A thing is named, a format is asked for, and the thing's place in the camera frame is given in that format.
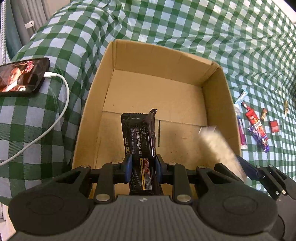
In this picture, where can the gold snack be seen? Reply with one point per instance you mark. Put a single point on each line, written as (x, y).
(285, 106)

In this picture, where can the garment steamer with hose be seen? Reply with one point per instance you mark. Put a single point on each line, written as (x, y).
(3, 31)

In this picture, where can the red kitkat style bar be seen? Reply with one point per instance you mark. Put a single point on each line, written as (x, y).
(251, 115)

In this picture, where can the clear pack of crackers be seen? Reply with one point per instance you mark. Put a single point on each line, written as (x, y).
(214, 149)

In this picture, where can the open cardboard box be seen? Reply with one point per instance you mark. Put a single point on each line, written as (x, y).
(188, 92)

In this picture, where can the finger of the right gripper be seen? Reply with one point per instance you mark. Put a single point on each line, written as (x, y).
(274, 181)

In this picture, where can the black smartphone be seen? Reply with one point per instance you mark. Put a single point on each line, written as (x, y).
(23, 78)

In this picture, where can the black chocolate bar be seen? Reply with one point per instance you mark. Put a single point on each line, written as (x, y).
(140, 141)

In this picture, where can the small red gold candy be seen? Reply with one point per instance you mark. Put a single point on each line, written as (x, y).
(263, 115)

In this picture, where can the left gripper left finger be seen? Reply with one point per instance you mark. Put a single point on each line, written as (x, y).
(108, 176)

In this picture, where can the purple tube snack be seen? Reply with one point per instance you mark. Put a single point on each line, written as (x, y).
(243, 142)

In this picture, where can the light blue stick packet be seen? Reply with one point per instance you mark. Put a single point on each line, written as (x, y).
(241, 97)

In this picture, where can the grey curtain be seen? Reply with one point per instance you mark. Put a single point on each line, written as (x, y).
(22, 19)

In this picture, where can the red snack packet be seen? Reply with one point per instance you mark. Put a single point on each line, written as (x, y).
(274, 126)

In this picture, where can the purple candy bar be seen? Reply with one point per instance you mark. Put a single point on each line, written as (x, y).
(263, 144)

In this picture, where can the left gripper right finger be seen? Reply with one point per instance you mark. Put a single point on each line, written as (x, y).
(175, 175)

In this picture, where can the orange red chip packet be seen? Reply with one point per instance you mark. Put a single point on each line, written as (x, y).
(260, 131)

